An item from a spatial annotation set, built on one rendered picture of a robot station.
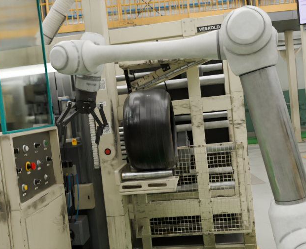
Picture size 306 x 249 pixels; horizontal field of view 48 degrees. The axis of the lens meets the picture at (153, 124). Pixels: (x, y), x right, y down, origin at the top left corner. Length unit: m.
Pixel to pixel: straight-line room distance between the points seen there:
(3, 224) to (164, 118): 1.03
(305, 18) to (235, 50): 4.94
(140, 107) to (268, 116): 1.23
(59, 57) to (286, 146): 0.70
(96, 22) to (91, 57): 1.25
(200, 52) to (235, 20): 0.27
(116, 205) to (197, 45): 1.47
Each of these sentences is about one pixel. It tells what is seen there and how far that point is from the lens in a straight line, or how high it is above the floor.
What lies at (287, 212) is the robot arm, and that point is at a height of 1.01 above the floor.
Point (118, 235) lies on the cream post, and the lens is 2.43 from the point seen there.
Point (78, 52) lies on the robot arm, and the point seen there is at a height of 1.52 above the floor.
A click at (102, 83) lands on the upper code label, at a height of 1.52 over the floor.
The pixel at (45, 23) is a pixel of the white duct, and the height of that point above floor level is 2.03.
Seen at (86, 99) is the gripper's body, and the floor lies 1.38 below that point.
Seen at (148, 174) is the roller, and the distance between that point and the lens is 2.19.
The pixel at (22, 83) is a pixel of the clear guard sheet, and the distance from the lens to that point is 1.99.
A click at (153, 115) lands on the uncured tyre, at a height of 1.27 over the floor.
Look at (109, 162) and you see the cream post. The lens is 2.31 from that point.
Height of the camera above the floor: 1.33
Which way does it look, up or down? 3 degrees down
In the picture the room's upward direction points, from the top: 6 degrees counter-clockwise
